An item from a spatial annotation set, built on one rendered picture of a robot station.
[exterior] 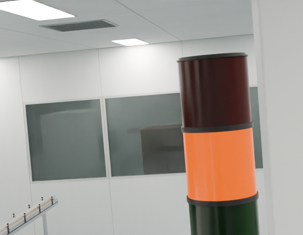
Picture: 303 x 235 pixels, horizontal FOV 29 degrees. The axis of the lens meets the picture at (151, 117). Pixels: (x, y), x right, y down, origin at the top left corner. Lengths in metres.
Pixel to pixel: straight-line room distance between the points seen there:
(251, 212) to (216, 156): 0.05
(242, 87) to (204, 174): 0.06
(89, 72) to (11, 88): 1.22
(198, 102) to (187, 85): 0.01
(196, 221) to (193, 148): 0.05
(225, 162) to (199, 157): 0.02
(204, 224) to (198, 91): 0.09
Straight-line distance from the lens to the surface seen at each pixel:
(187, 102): 0.40
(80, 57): 8.68
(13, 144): 9.08
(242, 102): 0.40
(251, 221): 0.41
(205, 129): 0.39
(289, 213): 1.87
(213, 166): 0.40
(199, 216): 0.41
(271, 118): 1.83
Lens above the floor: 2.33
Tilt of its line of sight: 3 degrees down
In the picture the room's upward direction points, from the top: 5 degrees counter-clockwise
